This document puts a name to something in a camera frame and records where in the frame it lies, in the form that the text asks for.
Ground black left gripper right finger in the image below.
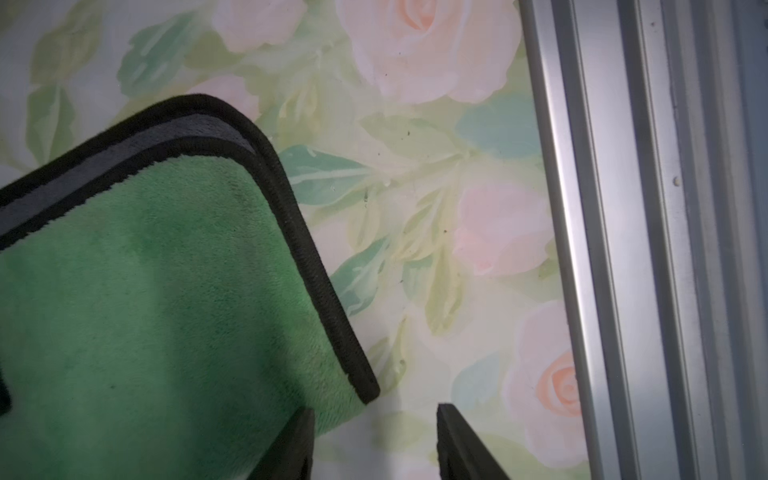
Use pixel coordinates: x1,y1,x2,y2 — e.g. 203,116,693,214
436,403,509,480

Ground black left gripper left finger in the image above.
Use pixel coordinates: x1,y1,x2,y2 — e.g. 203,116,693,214
247,407,315,480

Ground green grey microfibre cloth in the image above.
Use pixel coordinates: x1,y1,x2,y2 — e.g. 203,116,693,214
1,94,380,479

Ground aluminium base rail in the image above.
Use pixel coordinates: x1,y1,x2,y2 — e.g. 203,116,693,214
521,1,767,479

